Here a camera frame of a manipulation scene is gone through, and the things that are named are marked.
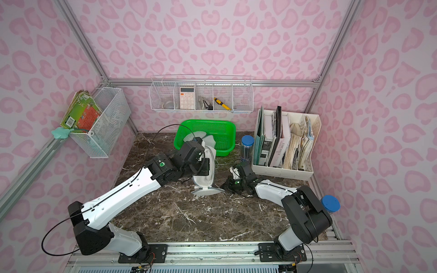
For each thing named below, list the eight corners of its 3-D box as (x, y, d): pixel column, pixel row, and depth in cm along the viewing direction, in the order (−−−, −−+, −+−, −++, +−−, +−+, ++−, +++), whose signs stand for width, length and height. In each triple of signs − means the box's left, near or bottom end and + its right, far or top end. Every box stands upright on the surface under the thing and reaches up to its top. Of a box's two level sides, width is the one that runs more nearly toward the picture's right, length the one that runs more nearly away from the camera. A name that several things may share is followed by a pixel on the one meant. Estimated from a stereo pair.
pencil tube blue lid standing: (240, 166, 104) (242, 144, 88) (239, 157, 108) (241, 135, 92) (250, 166, 104) (254, 144, 88) (249, 157, 108) (253, 135, 92)
